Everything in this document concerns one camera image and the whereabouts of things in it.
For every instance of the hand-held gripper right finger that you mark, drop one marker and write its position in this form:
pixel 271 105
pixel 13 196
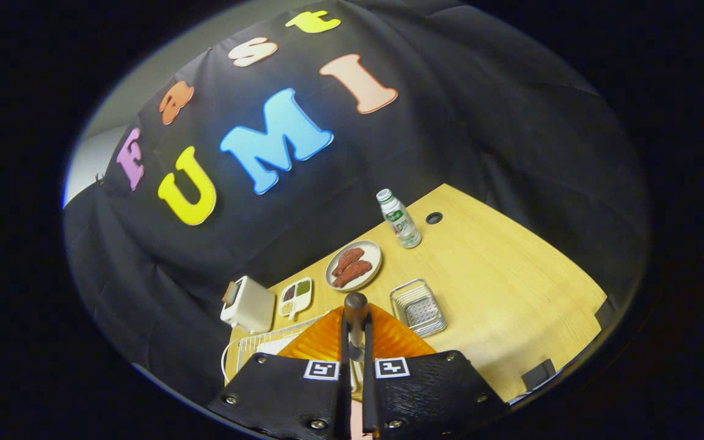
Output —
pixel 368 403

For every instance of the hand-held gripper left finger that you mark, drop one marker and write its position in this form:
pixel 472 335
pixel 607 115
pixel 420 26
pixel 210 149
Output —
pixel 344 403

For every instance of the white divided bean dish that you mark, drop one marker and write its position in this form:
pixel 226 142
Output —
pixel 296 299

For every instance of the beige plate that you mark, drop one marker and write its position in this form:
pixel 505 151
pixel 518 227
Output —
pixel 371 253

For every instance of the white drip tray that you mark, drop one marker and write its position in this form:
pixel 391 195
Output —
pixel 272 346

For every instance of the red meat piece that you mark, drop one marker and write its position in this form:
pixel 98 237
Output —
pixel 348 261
pixel 353 274

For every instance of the white toaster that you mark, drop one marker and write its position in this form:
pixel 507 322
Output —
pixel 251 308

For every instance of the brown toast slice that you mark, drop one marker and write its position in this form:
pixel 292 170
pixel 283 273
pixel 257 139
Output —
pixel 230 293

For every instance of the white drink bottle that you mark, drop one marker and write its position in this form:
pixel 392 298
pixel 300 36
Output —
pixel 402 226

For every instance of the black backdrop cloth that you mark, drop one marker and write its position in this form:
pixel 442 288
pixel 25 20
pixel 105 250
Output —
pixel 480 122

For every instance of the black table edge bracket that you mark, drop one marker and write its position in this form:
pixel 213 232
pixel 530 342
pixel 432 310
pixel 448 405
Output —
pixel 604 313
pixel 538 374

